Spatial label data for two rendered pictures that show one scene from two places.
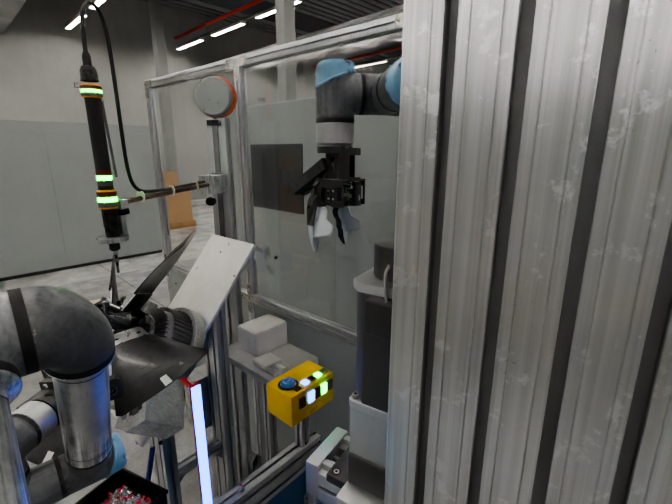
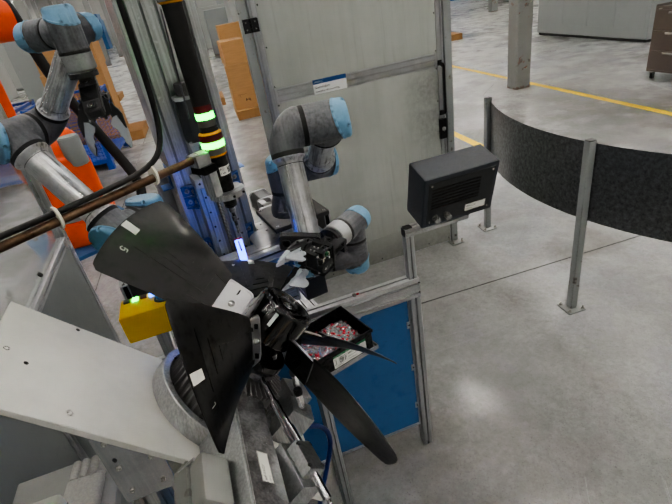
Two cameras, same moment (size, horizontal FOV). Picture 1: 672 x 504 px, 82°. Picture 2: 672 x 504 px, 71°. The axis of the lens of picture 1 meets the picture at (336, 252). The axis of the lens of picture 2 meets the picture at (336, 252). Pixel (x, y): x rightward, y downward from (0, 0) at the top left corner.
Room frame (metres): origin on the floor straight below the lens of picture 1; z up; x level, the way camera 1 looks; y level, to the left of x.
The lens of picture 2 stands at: (1.56, 1.22, 1.78)
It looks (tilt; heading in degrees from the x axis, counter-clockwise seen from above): 30 degrees down; 215
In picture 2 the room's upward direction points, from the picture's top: 10 degrees counter-clockwise
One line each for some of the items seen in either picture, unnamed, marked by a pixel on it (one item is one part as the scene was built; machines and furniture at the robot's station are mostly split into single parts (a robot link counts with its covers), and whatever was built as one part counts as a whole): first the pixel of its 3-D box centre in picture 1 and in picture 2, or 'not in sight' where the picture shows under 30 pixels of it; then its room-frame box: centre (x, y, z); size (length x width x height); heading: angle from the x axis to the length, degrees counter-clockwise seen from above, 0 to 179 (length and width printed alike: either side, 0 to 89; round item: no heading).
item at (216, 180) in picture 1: (213, 183); not in sight; (1.58, 0.49, 1.54); 0.10 x 0.07 x 0.09; 174
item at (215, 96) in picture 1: (216, 97); not in sight; (1.67, 0.48, 1.88); 0.16 x 0.07 x 0.16; 84
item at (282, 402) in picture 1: (301, 393); (153, 315); (0.94, 0.10, 1.02); 0.16 x 0.10 x 0.11; 139
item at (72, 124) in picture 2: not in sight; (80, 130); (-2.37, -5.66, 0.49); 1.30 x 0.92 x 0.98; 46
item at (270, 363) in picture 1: (271, 364); (85, 483); (1.34, 0.25, 0.87); 0.15 x 0.09 x 0.02; 45
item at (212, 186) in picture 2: (113, 220); (217, 173); (0.96, 0.56, 1.50); 0.09 x 0.07 x 0.10; 174
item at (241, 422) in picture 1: (232, 321); not in sight; (1.67, 0.48, 0.90); 0.08 x 0.06 x 1.80; 84
